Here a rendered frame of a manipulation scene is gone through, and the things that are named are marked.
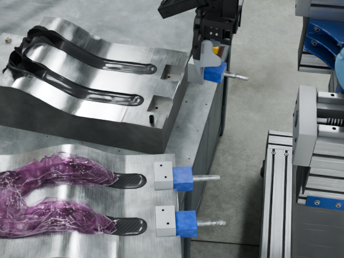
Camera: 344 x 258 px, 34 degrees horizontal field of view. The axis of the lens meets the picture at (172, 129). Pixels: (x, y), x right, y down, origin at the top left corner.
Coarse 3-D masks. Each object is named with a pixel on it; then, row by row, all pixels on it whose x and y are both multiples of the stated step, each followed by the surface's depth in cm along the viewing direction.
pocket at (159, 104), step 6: (156, 96) 125; (162, 96) 125; (150, 102) 124; (156, 102) 127; (162, 102) 126; (168, 102) 126; (150, 108) 125; (156, 108) 127; (162, 108) 126; (168, 108) 124; (168, 114) 123
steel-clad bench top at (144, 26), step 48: (0, 0) 167; (48, 0) 167; (96, 0) 167; (144, 0) 166; (240, 0) 166; (192, 96) 138; (0, 144) 127; (48, 144) 127; (96, 144) 127; (192, 144) 127
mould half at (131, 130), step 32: (64, 32) 135; (0, 64) 137; (64, 64) 129; (160, 64) 132; (0, 96) 124; (32, 96) 121; (64, 96) 124; (32, 128) 129; (64, 128) 126; (96, 128) 123; (128, 128) 121; (160, 128) 118
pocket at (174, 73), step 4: (168, 64) 132; (164, 68) 131; (168, 68) 133; (172, 68) 133; (176, 68) 132; (180, 68) 132; (164, 72) 132; (168, 72) 134; (172, 72) 134; (176, 72) 133; (180, 72) 133; (164, 76) 133; (168, 76) 133; (172, 76) 133; (176, 76) 133; (180, 76) 131; (172, 80) 132; (176, 80) 132; (180, 80) 130
